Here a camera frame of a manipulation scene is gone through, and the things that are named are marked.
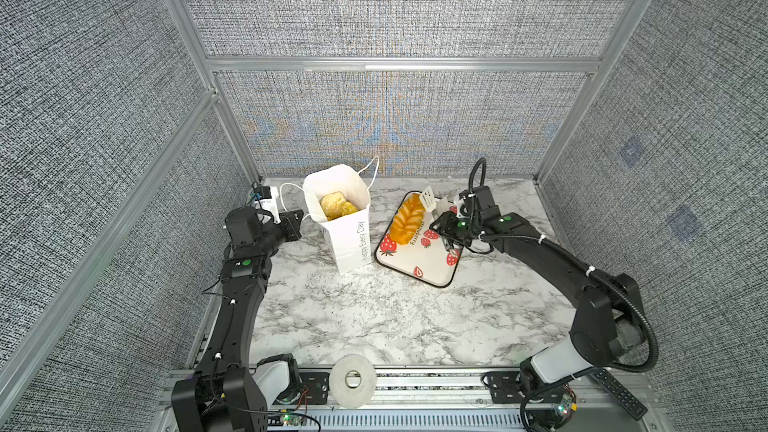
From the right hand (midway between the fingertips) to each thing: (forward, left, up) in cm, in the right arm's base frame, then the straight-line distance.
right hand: (433, 227), depth 86 cm
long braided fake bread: (+12, +6, -12) cm, 18 cm away
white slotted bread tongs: (+4, -1, +4) cm, 6 cm away
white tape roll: (-39, +23, -15) cm, 48 cm away
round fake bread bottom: (+9, +31, 0) cm, 32 cm away
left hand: (-1, +36, +9) cm, 37 cm away
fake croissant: (+7, +25, +1) cm, 26 cm away
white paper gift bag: (-7, +23, +6) cm, 24 cm away
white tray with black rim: (-1, 0, -15) cm, 16 cm away
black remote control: (-39, -42, -15) cm, 59 cm away
